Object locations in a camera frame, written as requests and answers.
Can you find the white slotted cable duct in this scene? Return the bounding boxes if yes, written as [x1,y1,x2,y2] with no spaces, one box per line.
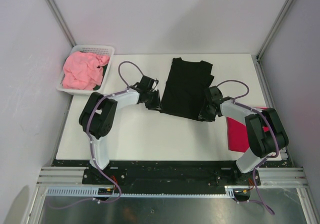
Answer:
[46,186,249,199]

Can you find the left aluminium frame post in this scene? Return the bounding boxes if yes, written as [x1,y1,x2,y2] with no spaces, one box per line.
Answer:
[45,0,76,47]

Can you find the right aluminium frame post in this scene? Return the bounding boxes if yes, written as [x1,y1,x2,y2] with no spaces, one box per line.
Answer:
[257,0,305,57]

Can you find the dark green garment in basket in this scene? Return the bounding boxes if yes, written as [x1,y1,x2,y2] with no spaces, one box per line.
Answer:
[93,64,110,91]

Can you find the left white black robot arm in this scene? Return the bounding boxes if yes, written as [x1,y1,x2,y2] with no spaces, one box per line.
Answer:
[79,76,162,184]

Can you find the black t-shirt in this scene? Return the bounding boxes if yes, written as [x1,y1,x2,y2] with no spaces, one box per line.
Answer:
[161,57,214,122]

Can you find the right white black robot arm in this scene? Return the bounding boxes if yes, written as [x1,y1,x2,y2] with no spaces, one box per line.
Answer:
[199,86,289,185]

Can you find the aluminium frame post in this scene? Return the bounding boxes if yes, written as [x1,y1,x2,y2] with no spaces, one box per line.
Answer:
[257,0,305,57]
[45,0,76,47]

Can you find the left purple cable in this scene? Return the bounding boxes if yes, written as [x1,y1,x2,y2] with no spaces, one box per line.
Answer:
[47,61,146,210]

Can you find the folded magenta t-shirt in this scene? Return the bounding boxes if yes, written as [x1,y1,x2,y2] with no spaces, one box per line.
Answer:
[221,102,269,156]

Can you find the crumpled pink t-shirt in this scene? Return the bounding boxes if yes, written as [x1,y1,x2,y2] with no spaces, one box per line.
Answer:
[62,51,110,91]

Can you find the aluminium extrusion rails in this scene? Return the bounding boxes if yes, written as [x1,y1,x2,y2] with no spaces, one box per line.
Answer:
[37,166,97,188]

